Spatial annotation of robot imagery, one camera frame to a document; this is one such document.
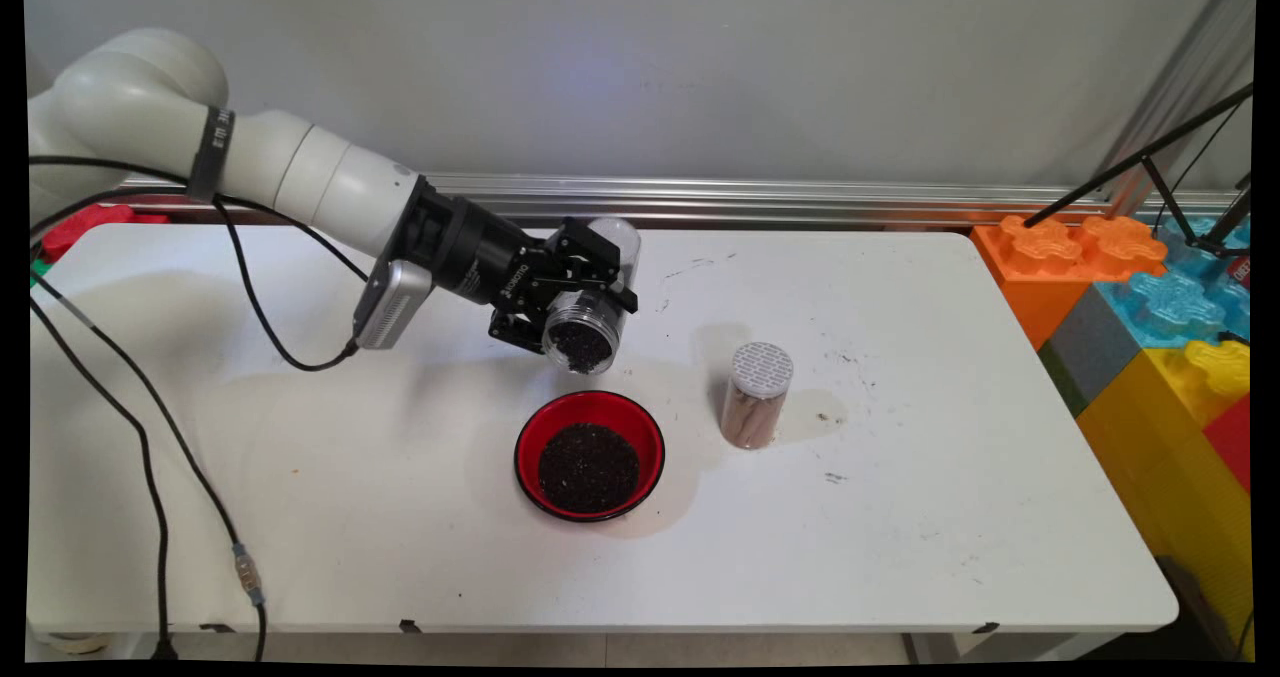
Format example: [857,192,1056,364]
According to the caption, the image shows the black cable with thick plug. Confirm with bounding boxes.
[28,192,361,663]

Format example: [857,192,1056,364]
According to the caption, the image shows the grey table leg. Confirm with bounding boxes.
[903,634,963,664]

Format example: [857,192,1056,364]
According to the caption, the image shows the grey building block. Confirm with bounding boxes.
[1037,285,1143,418]

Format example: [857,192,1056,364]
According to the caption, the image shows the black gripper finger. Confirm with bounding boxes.
[545,217,641,316]
[487,307,546,356]

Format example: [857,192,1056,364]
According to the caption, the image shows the black tripod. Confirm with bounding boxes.
[1022,82,1254,260]

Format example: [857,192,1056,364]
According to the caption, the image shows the brown cinnamon sticks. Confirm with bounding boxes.
[724,385,786,448]

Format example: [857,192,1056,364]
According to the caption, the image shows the orange building block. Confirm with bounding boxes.
[972,215,1169,351]

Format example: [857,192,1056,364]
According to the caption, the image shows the grey velcro strap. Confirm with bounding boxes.
[187,107,237,204]

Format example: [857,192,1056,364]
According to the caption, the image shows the black cable with metal connector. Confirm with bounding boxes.
[28,157,371,663]

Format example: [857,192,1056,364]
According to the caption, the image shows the light blue building block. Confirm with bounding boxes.
[1095,215,1253,350]

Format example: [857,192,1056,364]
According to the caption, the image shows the aluminium rail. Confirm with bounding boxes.
[120,170,1246,233]

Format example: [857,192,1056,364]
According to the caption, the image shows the red bowl with black rim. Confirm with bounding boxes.
[514,390,668,524]

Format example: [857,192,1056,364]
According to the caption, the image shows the tall clear plastic jar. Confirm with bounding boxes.
[540,215,643,376]

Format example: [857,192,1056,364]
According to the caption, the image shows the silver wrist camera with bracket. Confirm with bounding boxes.
[352,259,435,351]

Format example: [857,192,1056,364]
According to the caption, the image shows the jar with white perforated lid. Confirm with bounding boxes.
[720,342,796,451]

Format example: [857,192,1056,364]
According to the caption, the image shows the big red building block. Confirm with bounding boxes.
[1200,392,1254,498]

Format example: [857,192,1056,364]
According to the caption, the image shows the heap of black seeds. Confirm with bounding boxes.
[548,319,613,375]
[537,422,641,515]

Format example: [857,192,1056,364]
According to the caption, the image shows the yellow building block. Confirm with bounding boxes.
[1075,340,1254,658]

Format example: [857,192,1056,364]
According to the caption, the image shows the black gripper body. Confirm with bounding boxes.
[400,179,561,315]

